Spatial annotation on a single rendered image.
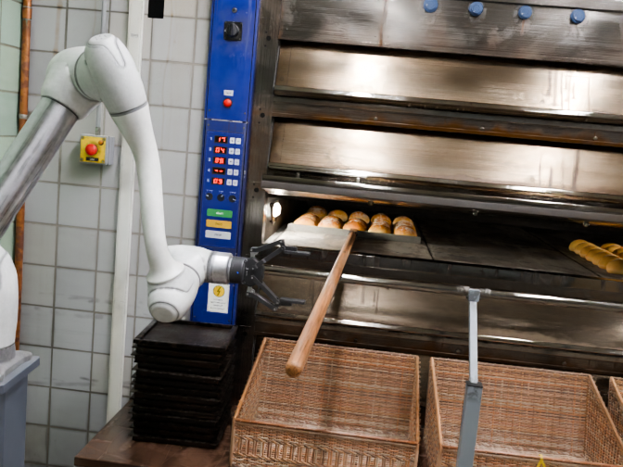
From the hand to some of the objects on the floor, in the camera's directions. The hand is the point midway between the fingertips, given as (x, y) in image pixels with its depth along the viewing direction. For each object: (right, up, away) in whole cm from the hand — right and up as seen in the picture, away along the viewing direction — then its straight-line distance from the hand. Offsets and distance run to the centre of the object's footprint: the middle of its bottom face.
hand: (303, 277), depth 201 cm
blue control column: (-32, -95, +166) cm, 194 cm away
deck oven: (+64, -104, +159) cm, 201 cm away
